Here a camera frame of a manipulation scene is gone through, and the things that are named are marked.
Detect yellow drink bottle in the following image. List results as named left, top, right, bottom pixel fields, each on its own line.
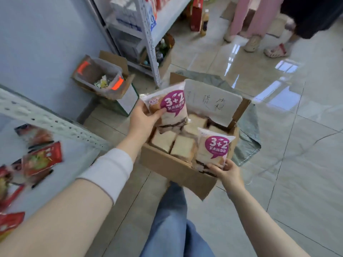
left=199, top=9, right=210, bottom=37

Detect blue white packet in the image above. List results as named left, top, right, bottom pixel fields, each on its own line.
left=146, top=1, right=158, bottom=32

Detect person's left hand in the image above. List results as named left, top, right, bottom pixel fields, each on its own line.
left=128, top=99, right=167, bottom=144

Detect brown cardboard box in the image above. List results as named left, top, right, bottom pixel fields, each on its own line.
left=139, top=72, right=252, bottom=201

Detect person's left forearm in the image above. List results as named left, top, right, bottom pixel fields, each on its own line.
left=0, top=136, right=146, bottom=257

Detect pile of bread packets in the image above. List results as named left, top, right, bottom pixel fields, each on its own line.
left=149, top=114, right=231, bottom=163

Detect white metal shelf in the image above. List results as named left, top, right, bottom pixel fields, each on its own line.
left=0, top=84, right=113, bottom=238

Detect person's blue jeans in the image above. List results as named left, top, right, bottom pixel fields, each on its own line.
left=139, top=182, right=215, bottom=257

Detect green clipboard with paper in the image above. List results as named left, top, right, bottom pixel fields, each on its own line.
left=100, top=82, right=140, bottom=117

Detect white arm sleeve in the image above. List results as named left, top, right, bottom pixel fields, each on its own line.
left=76, top=148, right=134, bottom=205

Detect green yellow sachets bundle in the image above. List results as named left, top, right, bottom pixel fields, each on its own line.
left=94, top=75, right=109, bottom=89

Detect person's right forearm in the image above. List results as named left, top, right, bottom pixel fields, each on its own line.
left=226, top=183, right=311, bottom=257

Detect grey box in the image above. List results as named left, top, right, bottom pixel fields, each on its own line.
left=116, top=37, right=146, bottom=63

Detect person's right hand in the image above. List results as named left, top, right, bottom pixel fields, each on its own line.
left=207, top=158, right=245, bottom=195

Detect white perforated metal rack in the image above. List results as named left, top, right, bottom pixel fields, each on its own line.
left=85, top=0, right=192, bottom=87

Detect purple label bread packet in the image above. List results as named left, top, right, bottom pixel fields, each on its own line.
left=140, top=82, right=189, bottom=134
left=192, top=127, right=236, bottom=177

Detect stack of white cartons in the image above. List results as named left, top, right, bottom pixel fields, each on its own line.
left=110, top=0, right=143, bottom=32

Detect white handwritten paper sheet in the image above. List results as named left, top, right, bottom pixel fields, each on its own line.
left=183, top=79, right=243, bottom=128

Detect brown bottle carton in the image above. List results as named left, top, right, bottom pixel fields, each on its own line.
left=139, top=33, right=175, bottom=79

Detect grey green woven sack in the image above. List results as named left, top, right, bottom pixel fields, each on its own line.
left=175, top=70, right=262, bottom=166

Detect cluster of red snack packets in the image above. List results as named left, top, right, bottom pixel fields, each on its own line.
left=0, top=124, right=64, bottom=241

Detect row of red packs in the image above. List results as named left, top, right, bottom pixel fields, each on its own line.
left=144, top=0, right=175, bottom=11

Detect red box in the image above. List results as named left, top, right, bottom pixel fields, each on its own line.
left=189, top=0, right=205, bottom=32

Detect clear bin with orange latches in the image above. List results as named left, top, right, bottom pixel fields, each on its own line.
left=71, top=57, right=125, bottom=101

